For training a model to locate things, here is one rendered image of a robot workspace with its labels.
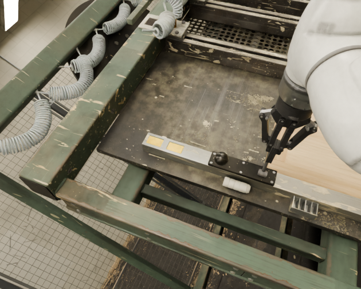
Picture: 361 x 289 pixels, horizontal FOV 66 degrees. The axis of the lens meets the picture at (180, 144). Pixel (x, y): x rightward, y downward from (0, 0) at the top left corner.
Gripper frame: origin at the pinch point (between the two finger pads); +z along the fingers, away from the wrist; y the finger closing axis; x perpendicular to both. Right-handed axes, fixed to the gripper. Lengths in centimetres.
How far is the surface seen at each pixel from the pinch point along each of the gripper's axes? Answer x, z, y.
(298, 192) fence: -2.1, 12.2, 10.8
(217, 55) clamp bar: 47, 12, -28
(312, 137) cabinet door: 21.1, 14.6, 13.1
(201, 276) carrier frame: -13, 124, -8
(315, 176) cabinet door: 6.2, 14.3, 15.5
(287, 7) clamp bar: 95, 13, -7
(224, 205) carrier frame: 36, 123, -7
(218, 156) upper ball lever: -6.2, 0.6, -12.7
